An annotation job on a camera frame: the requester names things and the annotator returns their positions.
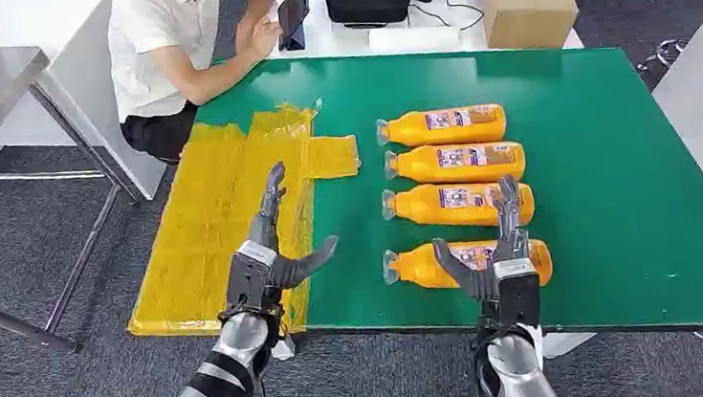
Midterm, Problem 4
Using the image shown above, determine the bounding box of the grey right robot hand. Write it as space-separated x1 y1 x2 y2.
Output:
427 174 536 305

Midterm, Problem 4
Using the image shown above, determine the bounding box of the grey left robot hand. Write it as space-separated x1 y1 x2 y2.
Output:
243 155 342 293

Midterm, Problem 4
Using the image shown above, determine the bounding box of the orange drink bottle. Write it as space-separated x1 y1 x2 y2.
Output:
374 101 510 153
380 174 537 238
382 138 527 192
381 233 555 300

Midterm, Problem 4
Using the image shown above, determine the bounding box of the yellow sheet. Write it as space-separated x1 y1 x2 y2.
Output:
108 98 377 346

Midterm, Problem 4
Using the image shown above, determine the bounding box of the green table mat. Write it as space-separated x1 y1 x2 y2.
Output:
190 21 703 375

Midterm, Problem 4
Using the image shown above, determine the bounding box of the person's right hand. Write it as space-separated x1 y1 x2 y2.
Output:
247 14 285 62

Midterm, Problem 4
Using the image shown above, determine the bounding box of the white desk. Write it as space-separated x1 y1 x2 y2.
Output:
260 0 586 77

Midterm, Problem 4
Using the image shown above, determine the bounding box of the brown cardboard box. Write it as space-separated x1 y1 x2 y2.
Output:
480 0 583 56

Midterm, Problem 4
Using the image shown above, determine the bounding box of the black tablet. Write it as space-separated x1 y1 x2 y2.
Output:
275 0 315 53

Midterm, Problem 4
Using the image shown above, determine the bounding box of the person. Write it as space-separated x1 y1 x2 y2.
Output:
103 0 295 171

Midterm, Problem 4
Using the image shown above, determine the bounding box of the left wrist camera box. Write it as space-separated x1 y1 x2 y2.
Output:
220 237 285 317

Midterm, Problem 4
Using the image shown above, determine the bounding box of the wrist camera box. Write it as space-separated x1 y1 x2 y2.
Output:
220 237 285 317
492 256 545 332

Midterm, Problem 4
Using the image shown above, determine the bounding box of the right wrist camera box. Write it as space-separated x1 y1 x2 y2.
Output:
492 256 545 332

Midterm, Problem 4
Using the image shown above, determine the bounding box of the cable bundle on floor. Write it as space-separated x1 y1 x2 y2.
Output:
632 36 692 73

